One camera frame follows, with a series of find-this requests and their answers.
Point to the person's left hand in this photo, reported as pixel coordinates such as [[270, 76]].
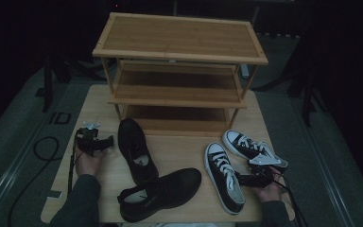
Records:
[[88, 165]]

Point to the black mesh shoe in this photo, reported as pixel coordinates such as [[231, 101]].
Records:
[[170, 186], [132, 142]]

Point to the grey tape strip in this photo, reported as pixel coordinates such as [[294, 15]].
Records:
[[55, 194]]

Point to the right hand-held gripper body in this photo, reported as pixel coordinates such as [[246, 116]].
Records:
[[263, 175]]

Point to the black metal stand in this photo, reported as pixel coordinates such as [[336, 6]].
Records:
[[47, 91]]

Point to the black white canvas sneaker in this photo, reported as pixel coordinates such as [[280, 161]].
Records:
[[230, 195], [236, 138]]

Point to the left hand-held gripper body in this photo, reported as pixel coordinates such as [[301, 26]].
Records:
[[89, 142]]

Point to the person's right hand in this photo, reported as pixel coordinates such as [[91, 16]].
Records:
[[271, 194]]

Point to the wooden shoe rack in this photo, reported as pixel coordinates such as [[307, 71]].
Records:
[[176, 38]]

